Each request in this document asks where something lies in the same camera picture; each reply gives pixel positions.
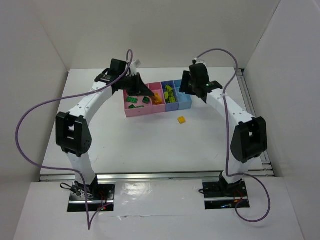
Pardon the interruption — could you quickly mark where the green lego plate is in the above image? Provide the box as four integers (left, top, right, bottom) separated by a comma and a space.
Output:
126, 96, 138, 104

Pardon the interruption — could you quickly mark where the lime lego with slope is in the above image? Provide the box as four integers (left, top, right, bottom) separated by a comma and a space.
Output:
164, 91, 169, 100

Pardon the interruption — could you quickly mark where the lime square lego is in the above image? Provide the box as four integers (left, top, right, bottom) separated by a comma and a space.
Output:
165, 85, 173, 92

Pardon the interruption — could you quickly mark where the lime long lego brick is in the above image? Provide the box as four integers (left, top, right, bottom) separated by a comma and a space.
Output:
166, 96, 177, 104

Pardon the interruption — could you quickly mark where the yellow square lego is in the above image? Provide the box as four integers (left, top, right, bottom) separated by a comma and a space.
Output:
177, 116, 186, 124

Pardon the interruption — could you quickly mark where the orange lego plate stack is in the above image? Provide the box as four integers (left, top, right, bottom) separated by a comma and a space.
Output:
150, 92, 163, 105

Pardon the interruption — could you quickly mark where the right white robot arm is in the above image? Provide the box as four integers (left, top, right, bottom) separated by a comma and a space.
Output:
179, 58, 268, 197

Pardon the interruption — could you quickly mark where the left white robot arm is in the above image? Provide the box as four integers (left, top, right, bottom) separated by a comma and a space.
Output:
55, 59, 154, 194

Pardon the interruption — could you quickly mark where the large pink container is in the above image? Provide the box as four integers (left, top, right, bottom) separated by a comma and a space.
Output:
123, 90, 152, 118

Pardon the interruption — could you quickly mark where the small pink container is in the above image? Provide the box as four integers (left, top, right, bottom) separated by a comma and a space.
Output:
148, 82, 166, 114

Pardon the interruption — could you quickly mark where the light blue container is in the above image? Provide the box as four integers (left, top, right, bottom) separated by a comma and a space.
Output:
173, 80, 192, 110

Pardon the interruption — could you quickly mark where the dark blue container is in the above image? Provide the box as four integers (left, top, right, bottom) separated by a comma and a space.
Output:
161, 81, 179, 112

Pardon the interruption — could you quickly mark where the right aluminium rail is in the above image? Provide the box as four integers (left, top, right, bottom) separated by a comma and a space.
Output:
236, 68, 276, 177

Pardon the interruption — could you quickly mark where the aluminium rail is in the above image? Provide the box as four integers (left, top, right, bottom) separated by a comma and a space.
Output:
236, 68, 276, 177
38, 170, 236, 183

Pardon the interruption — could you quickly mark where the front aluminium rail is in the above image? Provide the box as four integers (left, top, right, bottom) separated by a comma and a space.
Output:
38, 170, 236, 183

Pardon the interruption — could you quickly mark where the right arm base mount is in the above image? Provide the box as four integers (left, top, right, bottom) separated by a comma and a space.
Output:
198, 180, 250, 210

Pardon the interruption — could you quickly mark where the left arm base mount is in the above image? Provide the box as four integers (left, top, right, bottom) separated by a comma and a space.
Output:
60, 183, 116, 213

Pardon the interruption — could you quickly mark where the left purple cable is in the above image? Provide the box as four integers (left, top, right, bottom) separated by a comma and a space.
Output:
15, 48, 134, 231

